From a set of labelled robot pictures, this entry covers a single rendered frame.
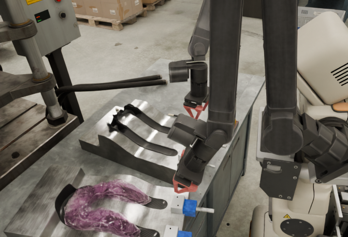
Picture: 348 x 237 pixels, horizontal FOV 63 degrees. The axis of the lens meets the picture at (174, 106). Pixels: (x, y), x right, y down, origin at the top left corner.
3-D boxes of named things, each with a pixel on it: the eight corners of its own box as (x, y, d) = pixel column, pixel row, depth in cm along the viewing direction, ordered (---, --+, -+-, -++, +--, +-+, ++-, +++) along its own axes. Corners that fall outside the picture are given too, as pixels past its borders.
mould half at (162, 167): (212, 143, 120) (212, 119, 112) (185, 190, 102) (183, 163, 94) (118, 115, 141) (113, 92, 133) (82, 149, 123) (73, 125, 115)
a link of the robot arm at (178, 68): (204, 42, 87) (200, 43, 95) (167, 44, 86) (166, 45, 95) (207, 81, 89) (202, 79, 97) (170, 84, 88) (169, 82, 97)
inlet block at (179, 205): (214, 209, 92) (214, 198, 89) (213, 223, 88) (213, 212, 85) (174, 204, 94) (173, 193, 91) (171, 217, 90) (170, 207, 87)
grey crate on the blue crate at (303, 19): (343, 22, 370) (346, 11, 362) (337, 33, 344) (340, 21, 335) (295, 16, 401) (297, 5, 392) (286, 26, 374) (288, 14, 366)
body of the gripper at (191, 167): (175, 176, 72) (186, 159, 67) (184, 148, 80) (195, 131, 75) (198, 187, 72) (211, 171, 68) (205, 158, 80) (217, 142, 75)
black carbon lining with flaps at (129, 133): (192, 136, 115) (191, 117, 109) (173, 163, 103) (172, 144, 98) (123, 115, 129) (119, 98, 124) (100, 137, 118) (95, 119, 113)
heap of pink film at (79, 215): (153, 193, 95) (150, 177, 90) (137, 245, 81) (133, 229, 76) (82, 184, 100) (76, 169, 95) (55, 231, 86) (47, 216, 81)
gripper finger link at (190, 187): (162, 193, 77) (175, 175, 71) (170, 173, 82) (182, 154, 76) (185, 204, 77) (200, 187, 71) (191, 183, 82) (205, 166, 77)
